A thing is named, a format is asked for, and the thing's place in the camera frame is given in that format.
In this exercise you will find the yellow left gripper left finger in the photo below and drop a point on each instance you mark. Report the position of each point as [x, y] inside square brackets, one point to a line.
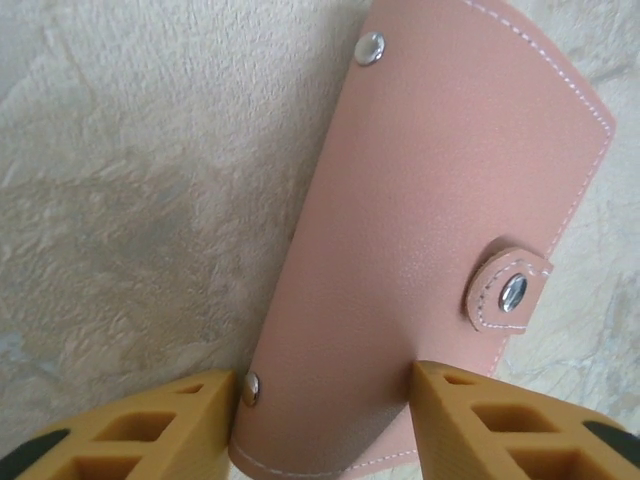
[125, 440]

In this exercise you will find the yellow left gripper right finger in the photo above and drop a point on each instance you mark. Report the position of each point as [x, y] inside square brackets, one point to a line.
[500, 440]

